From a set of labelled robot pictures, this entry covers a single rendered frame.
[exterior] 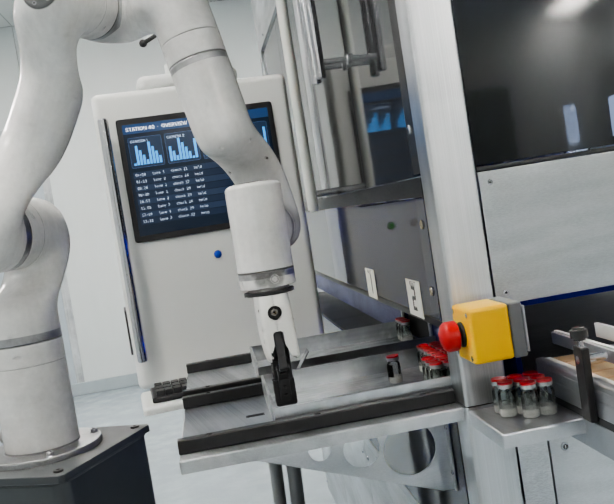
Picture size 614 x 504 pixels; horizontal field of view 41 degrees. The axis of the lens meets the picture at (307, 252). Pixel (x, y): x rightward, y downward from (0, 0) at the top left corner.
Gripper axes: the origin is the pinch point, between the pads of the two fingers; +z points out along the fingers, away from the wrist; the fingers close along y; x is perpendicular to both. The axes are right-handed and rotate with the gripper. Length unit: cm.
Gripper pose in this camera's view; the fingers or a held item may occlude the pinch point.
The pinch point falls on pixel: (285, 391)
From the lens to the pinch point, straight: 124.2
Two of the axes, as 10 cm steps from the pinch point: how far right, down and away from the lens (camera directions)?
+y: -1.3, -0.3, 9.9
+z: 1.5, 9.9, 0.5
